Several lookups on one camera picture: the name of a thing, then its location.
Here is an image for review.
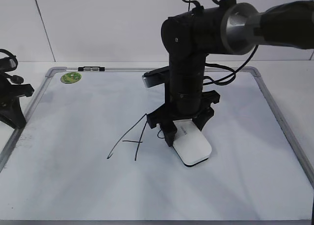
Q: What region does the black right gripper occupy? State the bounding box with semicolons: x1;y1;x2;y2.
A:
147;91;220;146

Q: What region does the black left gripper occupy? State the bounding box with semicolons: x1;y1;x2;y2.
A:
0;83;34;129

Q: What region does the white board with metal frame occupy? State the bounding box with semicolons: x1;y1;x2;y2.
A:
0;72;313;221

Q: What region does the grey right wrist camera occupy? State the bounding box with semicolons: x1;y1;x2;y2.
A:
142;66;170;88

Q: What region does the white rectangular board eraser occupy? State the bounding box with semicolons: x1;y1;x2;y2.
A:
173;120;212;167

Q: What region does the round green magnet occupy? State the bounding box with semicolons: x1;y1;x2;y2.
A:
60;72;81;84

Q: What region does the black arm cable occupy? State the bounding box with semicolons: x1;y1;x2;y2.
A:
0;49;25;85
179;0;260;86

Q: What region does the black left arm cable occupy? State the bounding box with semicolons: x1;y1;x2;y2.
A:
0;49;25;85

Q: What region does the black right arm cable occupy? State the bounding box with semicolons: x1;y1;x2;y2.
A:
179;0;260;86

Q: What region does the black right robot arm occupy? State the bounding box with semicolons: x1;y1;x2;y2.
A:
143;0;314;146

